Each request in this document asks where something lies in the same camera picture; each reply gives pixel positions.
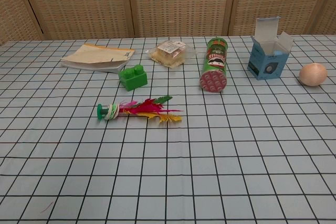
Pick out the woven bamboo folding screen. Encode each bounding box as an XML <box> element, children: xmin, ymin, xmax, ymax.
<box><xmin>0</xmin><ymin>0</ymin><xmax>336</xmax><ymax>47</ymax></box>

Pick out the cream paperback notebook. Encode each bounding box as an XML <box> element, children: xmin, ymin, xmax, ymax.
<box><xmin>60</xmin><ymin>44</ymin><xmax>135</xmax><ymax>74</ymax></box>

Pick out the green toy building block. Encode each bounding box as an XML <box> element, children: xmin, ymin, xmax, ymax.
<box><xmin>118</xmin><ymin>65</ymin><xmax>149</xmax><ymax>92</ymax></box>

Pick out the peach colored ball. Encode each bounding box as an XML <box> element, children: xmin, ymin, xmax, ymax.
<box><xmin>299</xmin><ymin>62</ymin><xmax>328</xmax><ymax>87</ymax></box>

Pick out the green Pringles can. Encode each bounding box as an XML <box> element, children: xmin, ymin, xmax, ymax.
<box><xmin>199</xmin><ymin>37</ymin><xmax>228</xmax><ymax>94</ymax></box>

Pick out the open blue cardboard box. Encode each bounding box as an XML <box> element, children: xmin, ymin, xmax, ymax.
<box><xmin>247</xmin><ymin>17</ymin><xmax>294</xmax><ymax>81</ymax></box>

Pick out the plastic wrapped sandwich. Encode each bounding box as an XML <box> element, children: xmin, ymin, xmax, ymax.
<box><xmin>147</xmin><ymin>40</ymin><xmax>197</xmax><ymax>69</ymax></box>

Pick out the blue grid tablecloth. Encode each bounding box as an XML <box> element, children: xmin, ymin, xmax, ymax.
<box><xmin>0</xmin><ymin>34</ymin><xmax>336</xmax><ymax>224</ymax></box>

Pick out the colourful feather shuttlecock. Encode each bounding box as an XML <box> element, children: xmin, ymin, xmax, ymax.
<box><xmin>97</xmin><ymin>95</ymin><xmax>184</xmax><ymax>124</ymax></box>

